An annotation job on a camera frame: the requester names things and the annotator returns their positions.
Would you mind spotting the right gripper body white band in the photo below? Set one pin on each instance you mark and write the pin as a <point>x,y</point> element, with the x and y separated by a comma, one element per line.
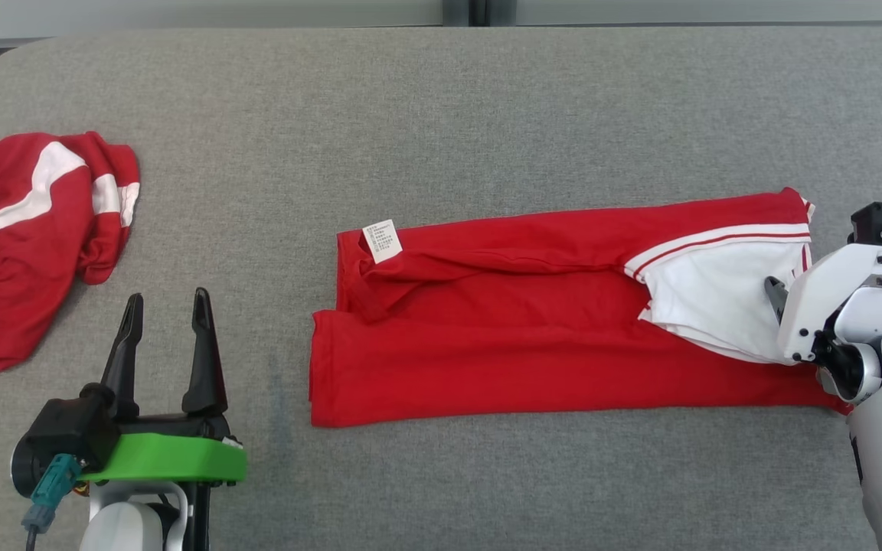
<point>824,298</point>

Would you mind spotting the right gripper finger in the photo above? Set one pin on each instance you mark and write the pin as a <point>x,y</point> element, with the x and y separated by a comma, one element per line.
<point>778,295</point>

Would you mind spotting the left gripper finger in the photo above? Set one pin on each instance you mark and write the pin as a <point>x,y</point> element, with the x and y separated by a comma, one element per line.
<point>125,375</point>
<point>205,375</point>

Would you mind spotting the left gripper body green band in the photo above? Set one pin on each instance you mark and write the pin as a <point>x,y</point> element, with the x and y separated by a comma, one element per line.
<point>173,459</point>

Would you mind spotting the red shorts white stripe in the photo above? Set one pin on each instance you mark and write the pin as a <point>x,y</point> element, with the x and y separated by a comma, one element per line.
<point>12,275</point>

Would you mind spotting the red jersey shirt white sleeves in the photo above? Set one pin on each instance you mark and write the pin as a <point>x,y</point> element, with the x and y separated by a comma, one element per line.
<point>487,352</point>

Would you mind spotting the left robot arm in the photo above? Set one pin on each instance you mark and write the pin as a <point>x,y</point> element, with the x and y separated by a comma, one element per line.
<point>127,524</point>

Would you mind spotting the grey fabric sofa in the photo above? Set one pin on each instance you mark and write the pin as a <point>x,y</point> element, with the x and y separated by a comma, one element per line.
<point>441,115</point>

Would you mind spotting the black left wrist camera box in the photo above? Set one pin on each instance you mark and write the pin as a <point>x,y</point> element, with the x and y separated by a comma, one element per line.
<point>66,436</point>

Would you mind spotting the teal left camera connector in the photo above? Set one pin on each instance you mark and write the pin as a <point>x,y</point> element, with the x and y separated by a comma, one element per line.
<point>50,490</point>

